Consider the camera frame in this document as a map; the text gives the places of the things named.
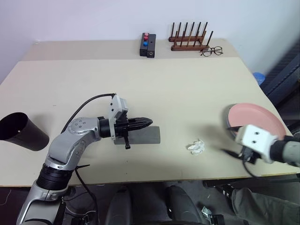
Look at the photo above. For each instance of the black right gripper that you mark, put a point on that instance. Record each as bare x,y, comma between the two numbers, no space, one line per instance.
248,155

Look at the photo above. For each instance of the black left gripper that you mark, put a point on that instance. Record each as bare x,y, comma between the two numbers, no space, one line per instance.
123,129

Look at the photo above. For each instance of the grey glasses case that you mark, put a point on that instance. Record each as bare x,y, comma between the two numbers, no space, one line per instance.
145,136

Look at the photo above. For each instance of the pink plastic plate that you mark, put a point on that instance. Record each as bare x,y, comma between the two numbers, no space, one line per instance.
255,114

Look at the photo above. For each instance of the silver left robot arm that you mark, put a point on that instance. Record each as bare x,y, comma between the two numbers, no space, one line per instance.
70,140

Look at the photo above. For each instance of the light blue plastic plate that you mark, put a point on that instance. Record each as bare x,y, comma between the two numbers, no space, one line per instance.
228,126

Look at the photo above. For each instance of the crumpled white paper tissue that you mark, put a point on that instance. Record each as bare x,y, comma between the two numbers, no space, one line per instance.
197,147

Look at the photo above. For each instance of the black shoe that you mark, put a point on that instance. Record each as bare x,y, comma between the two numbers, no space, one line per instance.
227,192

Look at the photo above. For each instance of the blue bottle cap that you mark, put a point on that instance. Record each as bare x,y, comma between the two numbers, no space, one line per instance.
259,77

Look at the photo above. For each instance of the black box with coloured buttons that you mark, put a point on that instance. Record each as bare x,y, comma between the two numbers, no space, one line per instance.
143,49

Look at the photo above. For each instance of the grey trouser leg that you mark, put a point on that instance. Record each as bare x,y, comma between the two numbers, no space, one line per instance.
262,208

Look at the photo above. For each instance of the plain black rectangular box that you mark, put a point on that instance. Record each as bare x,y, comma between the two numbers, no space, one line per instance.
151,47

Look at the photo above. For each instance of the blue round button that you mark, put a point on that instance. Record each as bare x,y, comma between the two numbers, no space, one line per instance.
145,43

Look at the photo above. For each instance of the black floor box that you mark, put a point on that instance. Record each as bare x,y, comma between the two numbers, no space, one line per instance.
216,220

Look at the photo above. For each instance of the wide dark rounded shape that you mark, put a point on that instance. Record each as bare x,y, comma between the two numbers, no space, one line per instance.
181,206

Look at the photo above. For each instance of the black ribbed panel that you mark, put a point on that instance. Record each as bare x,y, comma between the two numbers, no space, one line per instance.
283,75

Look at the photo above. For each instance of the narrow dark rounded shape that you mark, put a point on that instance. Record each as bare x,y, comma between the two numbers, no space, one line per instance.
120,206

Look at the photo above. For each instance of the brown wooden peg rack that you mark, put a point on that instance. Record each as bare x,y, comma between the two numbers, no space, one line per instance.
185,47

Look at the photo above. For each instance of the dark-framed clear eyeglasses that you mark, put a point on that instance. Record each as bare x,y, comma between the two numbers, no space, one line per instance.
206,52

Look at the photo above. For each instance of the black plastic cup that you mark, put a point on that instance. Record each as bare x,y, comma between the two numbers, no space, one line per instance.
21,133

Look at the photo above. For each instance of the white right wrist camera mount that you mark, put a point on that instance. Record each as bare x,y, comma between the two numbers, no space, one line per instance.
255,138

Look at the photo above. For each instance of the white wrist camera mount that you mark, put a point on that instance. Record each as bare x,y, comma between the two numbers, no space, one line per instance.
116,107
255,138

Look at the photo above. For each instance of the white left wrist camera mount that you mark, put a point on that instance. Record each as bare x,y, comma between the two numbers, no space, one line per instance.
116,107

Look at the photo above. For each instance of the small silver floor bracket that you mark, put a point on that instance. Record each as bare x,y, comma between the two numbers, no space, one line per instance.
205,211

